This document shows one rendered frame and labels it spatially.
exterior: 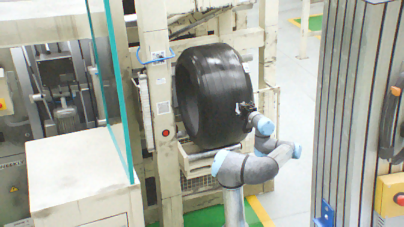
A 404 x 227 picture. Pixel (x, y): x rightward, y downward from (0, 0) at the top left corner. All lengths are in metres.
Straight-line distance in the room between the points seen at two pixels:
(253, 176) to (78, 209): 0.69
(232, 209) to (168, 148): 0.84
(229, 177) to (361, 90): 0.68
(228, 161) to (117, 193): 0.46
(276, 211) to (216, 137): 1.36
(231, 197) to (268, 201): 1.92
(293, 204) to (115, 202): 2.16
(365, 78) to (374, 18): 0.17
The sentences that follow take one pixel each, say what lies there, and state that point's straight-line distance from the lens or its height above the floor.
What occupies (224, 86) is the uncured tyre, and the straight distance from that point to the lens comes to 2.61.
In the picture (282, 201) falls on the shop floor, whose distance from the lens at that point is 4.02.
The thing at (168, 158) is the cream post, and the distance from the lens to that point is 2.89.
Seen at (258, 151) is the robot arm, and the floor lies 1.18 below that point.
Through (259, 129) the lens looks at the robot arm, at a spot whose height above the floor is 1.30.
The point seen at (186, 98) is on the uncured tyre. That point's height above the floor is 1.08.
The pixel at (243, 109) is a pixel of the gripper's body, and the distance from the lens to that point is 2.47.
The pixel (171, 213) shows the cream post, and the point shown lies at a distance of 3.11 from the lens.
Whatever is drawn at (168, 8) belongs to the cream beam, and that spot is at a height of 1.68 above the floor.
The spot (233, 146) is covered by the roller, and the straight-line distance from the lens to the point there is 2.92.
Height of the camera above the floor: 2.43
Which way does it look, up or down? 27 degrees down
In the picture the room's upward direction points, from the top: 3 degrees counter-clockwise
